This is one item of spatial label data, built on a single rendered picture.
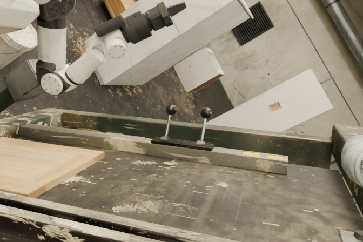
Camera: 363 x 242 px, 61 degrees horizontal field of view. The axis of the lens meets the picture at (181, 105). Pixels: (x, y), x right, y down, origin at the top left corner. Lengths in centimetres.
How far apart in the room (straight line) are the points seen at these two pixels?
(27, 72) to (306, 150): 116
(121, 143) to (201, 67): 486
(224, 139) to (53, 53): 67
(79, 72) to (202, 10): 217
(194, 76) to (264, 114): 193
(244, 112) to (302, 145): 332
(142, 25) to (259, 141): 58
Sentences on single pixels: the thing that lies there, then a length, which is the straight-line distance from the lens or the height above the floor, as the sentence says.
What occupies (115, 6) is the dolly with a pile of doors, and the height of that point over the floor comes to 20.
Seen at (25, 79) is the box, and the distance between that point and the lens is 150.
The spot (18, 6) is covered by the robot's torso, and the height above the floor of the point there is 132.
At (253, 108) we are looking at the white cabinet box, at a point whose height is 116.
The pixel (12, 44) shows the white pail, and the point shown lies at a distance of 248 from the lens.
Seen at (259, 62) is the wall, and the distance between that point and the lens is 888.
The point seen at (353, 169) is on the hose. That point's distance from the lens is 52.
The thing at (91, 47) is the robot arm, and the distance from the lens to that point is 109.
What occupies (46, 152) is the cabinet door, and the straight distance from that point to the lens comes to 105.
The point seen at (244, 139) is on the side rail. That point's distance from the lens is 118.
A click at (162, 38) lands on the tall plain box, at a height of 90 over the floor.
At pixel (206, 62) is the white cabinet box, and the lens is 582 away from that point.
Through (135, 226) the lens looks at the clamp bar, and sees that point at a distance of 51.
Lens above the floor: 183
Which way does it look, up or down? 20 degrees down
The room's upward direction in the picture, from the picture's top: 61 degrees clockwise
